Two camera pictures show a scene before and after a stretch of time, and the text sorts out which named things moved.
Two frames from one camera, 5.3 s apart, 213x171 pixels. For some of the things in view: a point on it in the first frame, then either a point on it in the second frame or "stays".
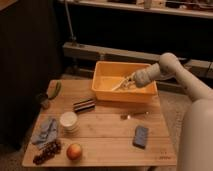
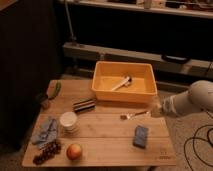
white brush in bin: x=119 y=85 stays
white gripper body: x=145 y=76 -> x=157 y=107
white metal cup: x=69 y=121 stays
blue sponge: x=140 y=136 stays
